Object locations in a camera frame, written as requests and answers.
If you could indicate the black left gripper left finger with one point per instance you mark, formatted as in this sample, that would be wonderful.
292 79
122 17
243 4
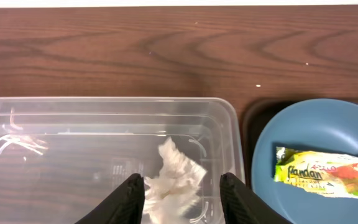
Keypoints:
123 206

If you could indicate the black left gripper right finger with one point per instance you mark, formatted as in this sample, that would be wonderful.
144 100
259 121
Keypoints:
242 206

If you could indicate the white tissue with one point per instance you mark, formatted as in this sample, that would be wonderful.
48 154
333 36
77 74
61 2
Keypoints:
174 191

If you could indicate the green yellow snack wrapper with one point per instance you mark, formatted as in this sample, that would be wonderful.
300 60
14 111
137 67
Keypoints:
327 174

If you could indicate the dark blue bowl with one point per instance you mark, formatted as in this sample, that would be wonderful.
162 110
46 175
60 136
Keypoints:
299 206

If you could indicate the dark brown serving tray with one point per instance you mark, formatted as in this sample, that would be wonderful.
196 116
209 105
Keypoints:
253 124

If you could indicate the clear plastic bin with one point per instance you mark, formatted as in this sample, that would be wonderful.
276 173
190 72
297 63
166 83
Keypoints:
61 156

